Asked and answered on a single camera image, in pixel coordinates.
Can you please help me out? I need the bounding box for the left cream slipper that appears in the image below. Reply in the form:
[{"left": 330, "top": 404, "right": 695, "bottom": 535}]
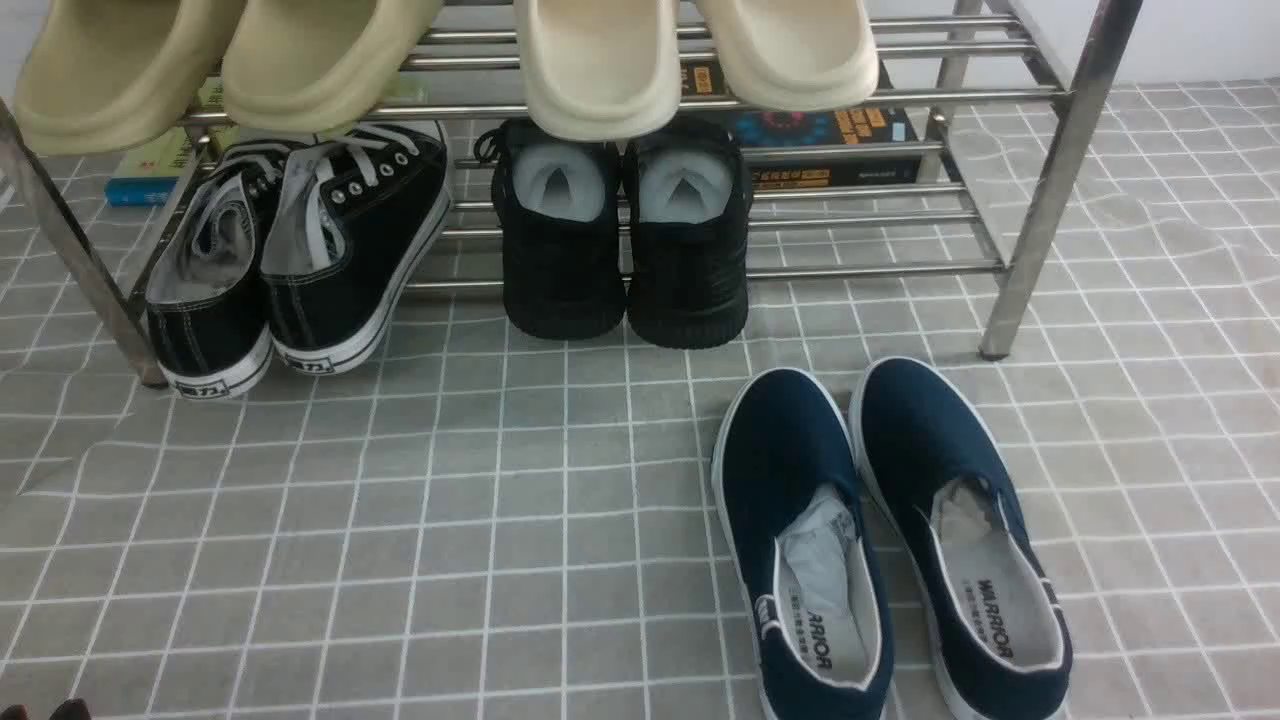
[{"left": 513, "top": 1, "right": 681, "bottom": 142}]

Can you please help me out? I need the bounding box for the left olive green slipper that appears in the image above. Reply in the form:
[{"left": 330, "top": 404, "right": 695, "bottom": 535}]
[{"left": 12, "top": 1, "right": 246, "bottom": 155}]

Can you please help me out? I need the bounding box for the olive green slipper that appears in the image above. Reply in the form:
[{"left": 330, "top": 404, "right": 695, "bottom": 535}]
[
  {"left": 12, "top": 1, "right": 246, "bottom": 155},
  {"left": 220, "top": 1, "right": 445, "bottom": 133}
]

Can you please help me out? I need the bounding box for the right cream slipper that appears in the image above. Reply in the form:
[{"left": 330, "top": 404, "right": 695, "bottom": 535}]
[{"left": 696, "top": 1, "right": 879, "bottom": 111}]

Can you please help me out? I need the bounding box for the navy slip-on shoe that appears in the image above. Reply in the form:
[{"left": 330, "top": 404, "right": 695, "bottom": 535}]
[
  {"left": 710, "top": 368, "right": 895, "bottom": 719},
  {"left": 849, "top": 357, "right": 1074, "bottom": 719}
]

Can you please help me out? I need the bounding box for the cream slipper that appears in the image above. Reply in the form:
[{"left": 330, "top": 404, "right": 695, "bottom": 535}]
[
  {"left": 513, "top": 1, "right": 681, "bottom": 142},
  {"left": 696, "top": 1, "right": 879, "bottom": 111}
]

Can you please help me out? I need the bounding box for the black canvas sneaker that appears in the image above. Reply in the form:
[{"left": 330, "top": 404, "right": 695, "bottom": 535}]
[
  {"left": 145, "top": 138, "right": 303, "bottom": 401},
  {"left": 260, "top": 120, "right": 453, "bottom": 375}
]

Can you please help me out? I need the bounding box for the right black knit shoe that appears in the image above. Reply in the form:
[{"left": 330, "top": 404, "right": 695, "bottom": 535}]
[{"left": 622, "top": 117, "right": 754, "bottom": 348}]

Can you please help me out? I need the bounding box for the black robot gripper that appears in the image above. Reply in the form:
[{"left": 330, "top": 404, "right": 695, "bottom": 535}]
[{"left": 47, "top": 698, "right": 93, "bottom": 720}]

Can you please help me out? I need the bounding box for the left navy slip-on shoe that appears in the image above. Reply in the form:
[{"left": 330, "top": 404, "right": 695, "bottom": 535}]
[{"left": 710, "top": 368, "right": 895, "bottom": 719}]

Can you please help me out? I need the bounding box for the green and blue book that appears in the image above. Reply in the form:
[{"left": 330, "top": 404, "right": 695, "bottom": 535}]
[{"left": 105, "top": 76, "right": 428, "bottom": 208}]

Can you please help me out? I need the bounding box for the left black knit shoe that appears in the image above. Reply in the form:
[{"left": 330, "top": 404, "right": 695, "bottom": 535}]
[{"left": 474, "top": 118, "right": 626, "bottom": 341}]

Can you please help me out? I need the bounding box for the metal shoe rack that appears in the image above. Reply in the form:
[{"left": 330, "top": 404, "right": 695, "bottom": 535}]
[{"left": 3, "top": 1, "right": 1140, "bottom": 388}]

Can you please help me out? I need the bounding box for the right navy slip-on shoe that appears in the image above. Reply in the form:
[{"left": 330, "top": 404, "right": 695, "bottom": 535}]
[{"left": 849, "top": 357, "right": 1074, "bottom": 719}]

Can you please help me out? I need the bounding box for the right olive green slipper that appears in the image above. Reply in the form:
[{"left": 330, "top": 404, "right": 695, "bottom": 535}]
[{"left": 220, "top": 1, "right": 445, "bottom": 133}]

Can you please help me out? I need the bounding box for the black colourful book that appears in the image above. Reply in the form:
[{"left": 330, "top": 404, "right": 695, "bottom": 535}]
[{"left": 692, "top": 108, "right": 920, "bottom": 190}]

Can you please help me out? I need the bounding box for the black knit shoe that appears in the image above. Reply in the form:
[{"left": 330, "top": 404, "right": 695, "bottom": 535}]
[
  {"left": 622, "top": 117, "right": 754, "bottom": 348},
  {"left": 474, "top": 118, "right": 626, "bottom": 341}
]

